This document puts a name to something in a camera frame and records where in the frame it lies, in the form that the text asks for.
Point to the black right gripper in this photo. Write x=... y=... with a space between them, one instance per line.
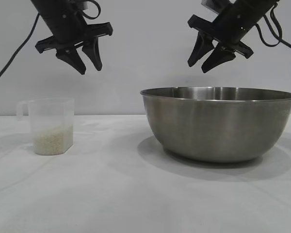
x=237 y=21

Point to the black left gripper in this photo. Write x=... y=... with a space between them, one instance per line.
x=63 y=24

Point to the clear plastic measuring cup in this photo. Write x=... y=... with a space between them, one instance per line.
x=51 y=114

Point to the stainless steel mixing bowl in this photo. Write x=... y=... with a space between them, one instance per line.
x=215 y=128

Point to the white uncooked rice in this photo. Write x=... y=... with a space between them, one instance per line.
x=53 y=142

